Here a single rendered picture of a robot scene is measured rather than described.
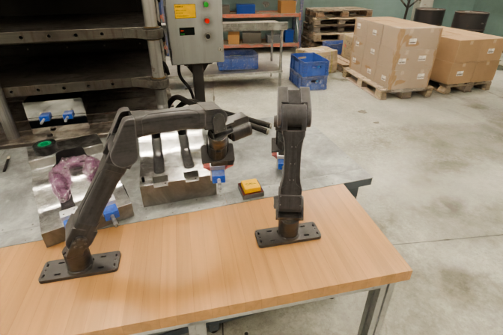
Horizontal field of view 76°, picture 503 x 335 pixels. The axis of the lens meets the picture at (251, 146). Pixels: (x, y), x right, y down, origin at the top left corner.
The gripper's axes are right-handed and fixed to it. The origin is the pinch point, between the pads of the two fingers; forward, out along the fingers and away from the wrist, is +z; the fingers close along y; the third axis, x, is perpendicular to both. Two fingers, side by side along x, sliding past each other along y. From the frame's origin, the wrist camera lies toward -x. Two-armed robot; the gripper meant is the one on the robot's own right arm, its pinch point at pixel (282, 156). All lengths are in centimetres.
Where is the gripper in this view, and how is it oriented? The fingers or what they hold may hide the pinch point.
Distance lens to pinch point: 134.7
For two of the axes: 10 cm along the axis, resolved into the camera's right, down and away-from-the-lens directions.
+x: -0.3, 8.4, -5.4
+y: -10.0, -0.2, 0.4
